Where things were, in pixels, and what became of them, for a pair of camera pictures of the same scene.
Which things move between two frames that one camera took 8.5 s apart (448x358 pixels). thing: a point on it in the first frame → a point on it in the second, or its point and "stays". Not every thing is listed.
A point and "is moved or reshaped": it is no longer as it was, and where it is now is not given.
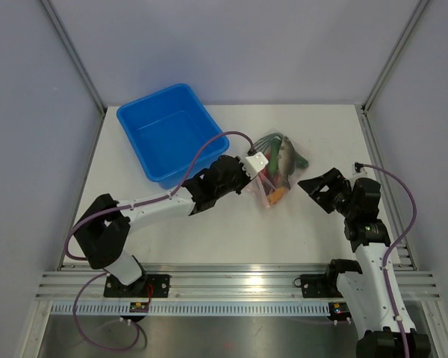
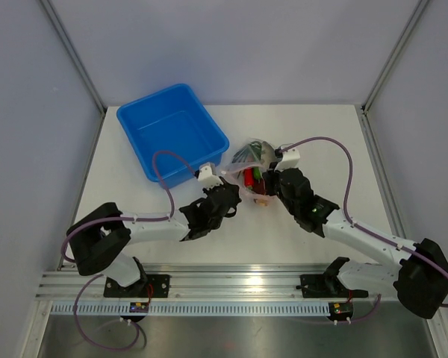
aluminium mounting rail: [229, 282] stays
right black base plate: [318, 286] stays
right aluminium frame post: [379, 80] stays
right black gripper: [312, 187] → [269, 177]
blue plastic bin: [166, 128] stays
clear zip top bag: [285, 163] is moved or reshaped
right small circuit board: [338, 308] stays
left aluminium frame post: [75, 54] stays
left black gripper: [246, 178] → [234, 188]
